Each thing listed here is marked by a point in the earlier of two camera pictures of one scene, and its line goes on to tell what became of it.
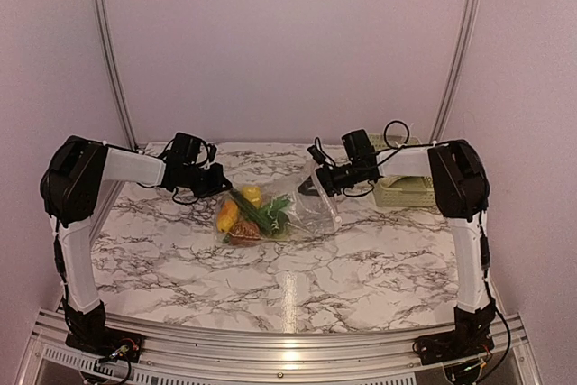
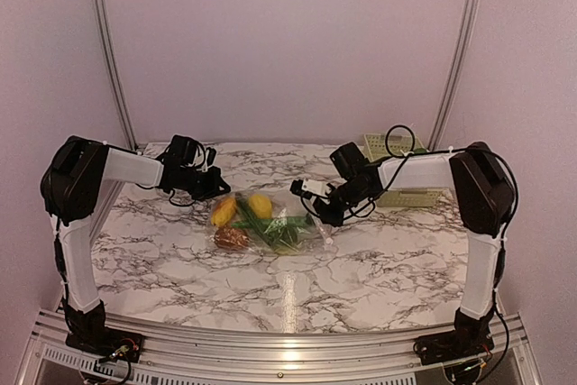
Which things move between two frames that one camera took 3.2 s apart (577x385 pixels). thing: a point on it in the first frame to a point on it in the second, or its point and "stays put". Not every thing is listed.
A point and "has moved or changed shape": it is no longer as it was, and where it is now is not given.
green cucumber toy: (270, 219) to (280, 236)
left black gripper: (216, 184) stays put
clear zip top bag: (273, 213) has moved or changed shape
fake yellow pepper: (252, 194) to (261, 206)
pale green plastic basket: (402, 191) stays put
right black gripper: (325, 180) to (333, 218)
